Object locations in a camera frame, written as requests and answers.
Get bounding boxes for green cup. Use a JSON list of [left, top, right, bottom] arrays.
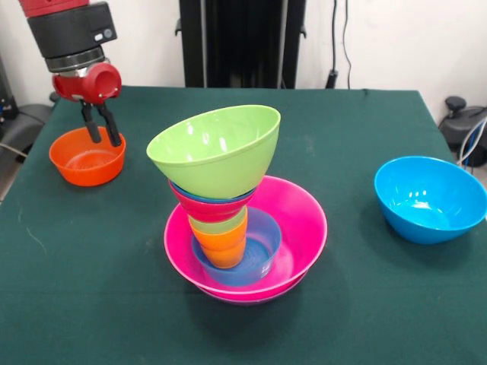
[[187, 207, 249, 235]]

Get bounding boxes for black hanging cable with plug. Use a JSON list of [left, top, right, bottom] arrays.
[[326, 0, 353, 90]]

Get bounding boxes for large light blue bowl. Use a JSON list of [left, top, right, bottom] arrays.
[[374, 154, 487, 246]]

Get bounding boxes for lime green bowl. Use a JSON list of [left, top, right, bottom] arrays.
[[145, 104, 282, 200]]

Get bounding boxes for small pink bowl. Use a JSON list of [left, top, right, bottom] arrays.
[[168, 182, 256, 224]]

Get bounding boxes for orange cup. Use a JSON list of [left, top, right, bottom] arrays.
[[189, 216, 249, 270]]

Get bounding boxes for small light blue bowl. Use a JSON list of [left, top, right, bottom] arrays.
[[191, 208, 283, 287]]

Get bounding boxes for large pink bowl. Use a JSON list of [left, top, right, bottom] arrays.
[[163, 174, 329, 305]]

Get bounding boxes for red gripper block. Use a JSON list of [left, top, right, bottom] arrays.
[[52, 62, 123, 148]]

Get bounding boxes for orange bowl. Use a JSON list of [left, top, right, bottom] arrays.
[[48, 126, 127, 188]]

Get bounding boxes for dark green tablecloth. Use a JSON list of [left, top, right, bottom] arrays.
[[0, 84, 487, 365]]

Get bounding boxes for dark blue bowl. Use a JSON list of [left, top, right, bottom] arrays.
[[169, 180, 256, 203]]

